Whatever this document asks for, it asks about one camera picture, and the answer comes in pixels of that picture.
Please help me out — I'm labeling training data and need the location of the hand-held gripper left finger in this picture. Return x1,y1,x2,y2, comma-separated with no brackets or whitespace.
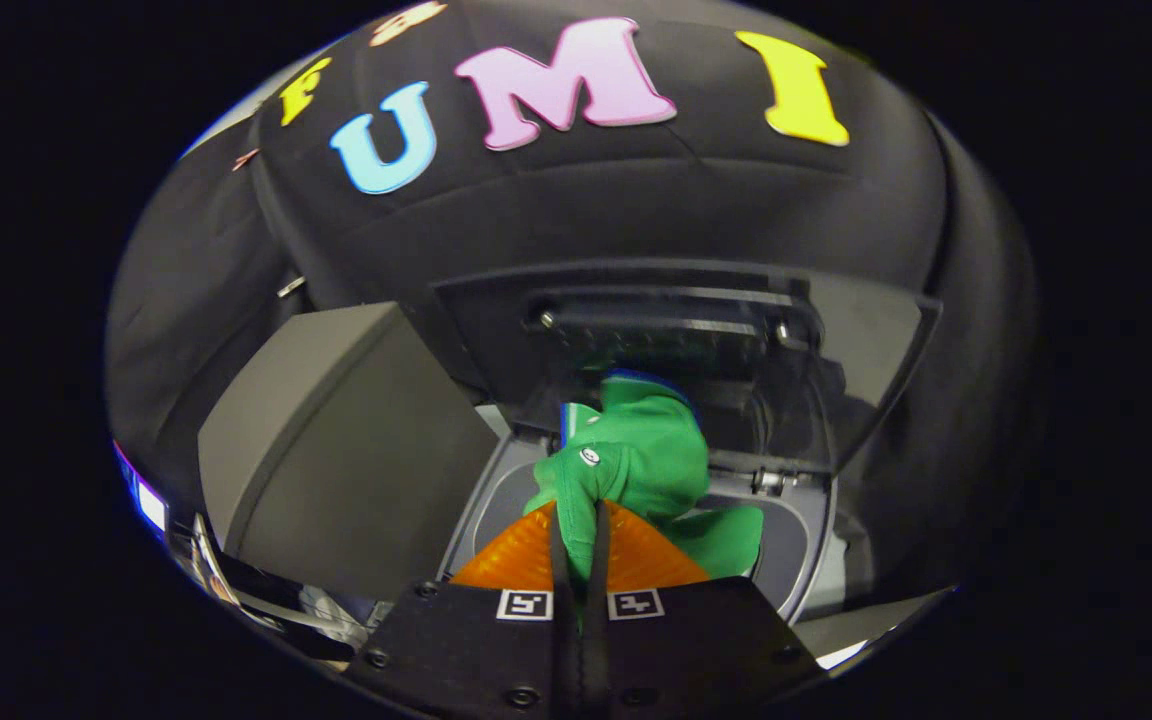
346,495,583,720

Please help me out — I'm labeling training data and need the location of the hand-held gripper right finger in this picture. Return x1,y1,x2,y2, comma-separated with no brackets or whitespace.
583,498,827,720

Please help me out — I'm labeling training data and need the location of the green polo shirt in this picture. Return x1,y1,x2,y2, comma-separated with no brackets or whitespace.
524,372,765,583

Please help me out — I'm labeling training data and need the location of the dark transparent washing machine lid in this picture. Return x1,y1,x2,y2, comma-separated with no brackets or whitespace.
433,262,943,477

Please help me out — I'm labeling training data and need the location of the grey box cabinet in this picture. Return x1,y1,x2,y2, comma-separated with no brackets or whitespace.
198,302,503,603

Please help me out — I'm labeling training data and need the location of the black backdrop cloth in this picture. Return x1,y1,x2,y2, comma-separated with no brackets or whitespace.
106,0,1047,601

